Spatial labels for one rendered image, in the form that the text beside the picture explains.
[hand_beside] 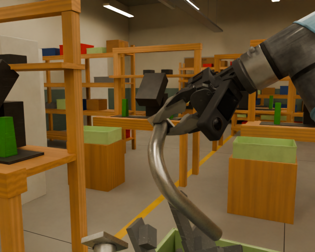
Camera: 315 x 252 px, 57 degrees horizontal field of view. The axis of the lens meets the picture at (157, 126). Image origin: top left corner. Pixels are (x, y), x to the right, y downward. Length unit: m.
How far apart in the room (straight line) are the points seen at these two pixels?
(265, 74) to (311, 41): 0.08
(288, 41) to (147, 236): 0.41
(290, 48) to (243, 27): 10.85
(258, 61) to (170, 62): 11.43
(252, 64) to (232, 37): 10.84
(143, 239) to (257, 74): 0.35
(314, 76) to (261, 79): 0.08
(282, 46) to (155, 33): 11.84
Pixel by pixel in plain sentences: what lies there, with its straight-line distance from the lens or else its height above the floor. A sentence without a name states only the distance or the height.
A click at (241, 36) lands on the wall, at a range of 11.33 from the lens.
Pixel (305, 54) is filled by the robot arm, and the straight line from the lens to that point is 0.53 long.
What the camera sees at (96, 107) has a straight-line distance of 6.26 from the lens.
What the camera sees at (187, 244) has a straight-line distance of 0.72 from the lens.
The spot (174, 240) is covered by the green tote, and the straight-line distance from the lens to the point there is 0.94.
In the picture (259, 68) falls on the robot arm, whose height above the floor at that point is 1.42.
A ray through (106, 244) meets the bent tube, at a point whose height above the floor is 1.18.
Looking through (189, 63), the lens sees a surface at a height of 2.20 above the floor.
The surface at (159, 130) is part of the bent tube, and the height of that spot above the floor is 1.30.
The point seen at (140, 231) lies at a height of 1.13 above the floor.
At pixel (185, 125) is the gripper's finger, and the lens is 0.60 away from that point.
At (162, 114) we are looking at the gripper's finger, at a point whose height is 1.33.
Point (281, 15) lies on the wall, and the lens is 11.33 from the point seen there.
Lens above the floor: 1.39
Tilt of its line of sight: 8 degrees down
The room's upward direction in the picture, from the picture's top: straight up
